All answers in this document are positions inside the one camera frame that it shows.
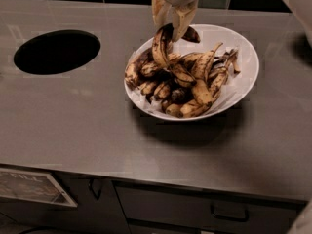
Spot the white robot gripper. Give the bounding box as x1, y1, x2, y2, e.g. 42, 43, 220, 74
151, 0, 198, 42

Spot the dark spotted curved banana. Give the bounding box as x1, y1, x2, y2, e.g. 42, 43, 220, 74
151, 23, 201, 68

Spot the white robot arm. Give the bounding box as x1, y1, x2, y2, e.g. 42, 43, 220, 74
151, 0, 312, 45

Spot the upright spotted banana with stem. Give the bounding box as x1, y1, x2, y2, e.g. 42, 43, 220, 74
191, 42, 223, 81

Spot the long spotted banana left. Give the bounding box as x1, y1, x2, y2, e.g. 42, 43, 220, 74
125, 48, 152, 90

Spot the dark banana peel right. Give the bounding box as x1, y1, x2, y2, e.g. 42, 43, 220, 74
213, 49, 241, 74

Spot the spotted banana front centre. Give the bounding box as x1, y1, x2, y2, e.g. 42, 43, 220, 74
191, 79, 213, 105

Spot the spotted banana bottom rim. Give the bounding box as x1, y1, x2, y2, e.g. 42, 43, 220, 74
165, 92, 220, 118

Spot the white oval bowl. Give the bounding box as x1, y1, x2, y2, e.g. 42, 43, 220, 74
124, 24, 259, 122

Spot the round counter trash opening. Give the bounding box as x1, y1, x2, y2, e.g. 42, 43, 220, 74
14, 30, 100, 75

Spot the grey cabinet drawer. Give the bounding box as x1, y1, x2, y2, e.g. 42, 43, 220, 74
116, 186, 303, 234

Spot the framed sign on cabinet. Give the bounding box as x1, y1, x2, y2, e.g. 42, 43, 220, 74
0, 168, 78, 208

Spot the black cabinet door handle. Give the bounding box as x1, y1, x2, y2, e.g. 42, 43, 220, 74
88, 178, 102, 200

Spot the black drawer handle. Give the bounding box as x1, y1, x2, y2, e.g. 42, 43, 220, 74
210, 205, 250, 222

